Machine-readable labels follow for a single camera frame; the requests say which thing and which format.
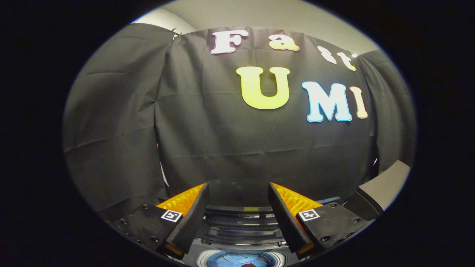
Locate dark washing machine lid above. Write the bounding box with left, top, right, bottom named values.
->
left=203, top=179, right=277, bottom=214

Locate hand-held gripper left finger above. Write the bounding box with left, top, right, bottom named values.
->
left=113, top=183, right=210, bottom=260

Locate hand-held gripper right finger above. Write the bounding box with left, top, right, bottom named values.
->
left=267, top=182, right=371, bottom=261

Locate beige cabinet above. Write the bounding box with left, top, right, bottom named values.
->
left=343, top=160, right=412, bottom=221

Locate grey washing machine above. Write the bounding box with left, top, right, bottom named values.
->
left=182, top=206, right=308, bottom=267

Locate light blue polo shirt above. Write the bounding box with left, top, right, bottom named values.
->
left=206, top=252, right=276, bottom=267

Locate black backdrop cloth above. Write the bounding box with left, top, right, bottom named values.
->
left=62, top=23, right=417, bottom=219

